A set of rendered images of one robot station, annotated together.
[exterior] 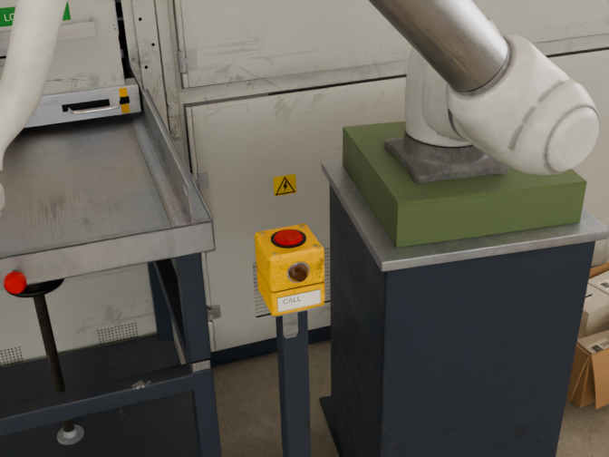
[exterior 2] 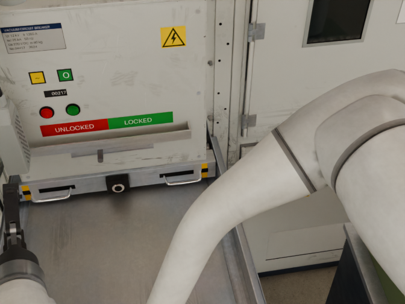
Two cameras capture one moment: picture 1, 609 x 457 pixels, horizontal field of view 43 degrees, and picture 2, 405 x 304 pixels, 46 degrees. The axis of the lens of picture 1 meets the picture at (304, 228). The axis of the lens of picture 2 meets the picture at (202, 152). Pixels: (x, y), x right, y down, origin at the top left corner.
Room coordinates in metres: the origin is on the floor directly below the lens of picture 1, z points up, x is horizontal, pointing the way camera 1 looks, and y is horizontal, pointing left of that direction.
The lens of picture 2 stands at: (0.61, 0.24, 1.82)
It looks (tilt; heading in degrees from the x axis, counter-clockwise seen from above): 42 degrees down; 8
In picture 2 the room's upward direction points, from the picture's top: straight up
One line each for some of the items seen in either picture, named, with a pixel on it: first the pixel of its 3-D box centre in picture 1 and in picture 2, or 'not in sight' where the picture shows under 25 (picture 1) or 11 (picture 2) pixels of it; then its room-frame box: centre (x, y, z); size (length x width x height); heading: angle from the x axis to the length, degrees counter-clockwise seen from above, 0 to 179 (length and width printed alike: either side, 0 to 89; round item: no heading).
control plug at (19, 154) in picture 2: not in sight; (9, 135); (1.34, 0.77, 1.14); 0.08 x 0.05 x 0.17; 18
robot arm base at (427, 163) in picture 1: (441, 140); not in sight; (1.35, -0.26, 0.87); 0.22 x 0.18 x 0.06; 13
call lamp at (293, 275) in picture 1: (299, 274); not in sight; (0.90, 0.01, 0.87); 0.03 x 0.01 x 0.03; 108
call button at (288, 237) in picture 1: (288, 240); not in sight; (0.94, 0.02, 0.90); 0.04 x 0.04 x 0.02
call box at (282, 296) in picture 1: (289, 268); not in sight; (0.94, 0.02, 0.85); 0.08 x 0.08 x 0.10; 18
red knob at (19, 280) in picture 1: (14, 279); not in sight; (0.98, 0.44, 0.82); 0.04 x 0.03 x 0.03; 18
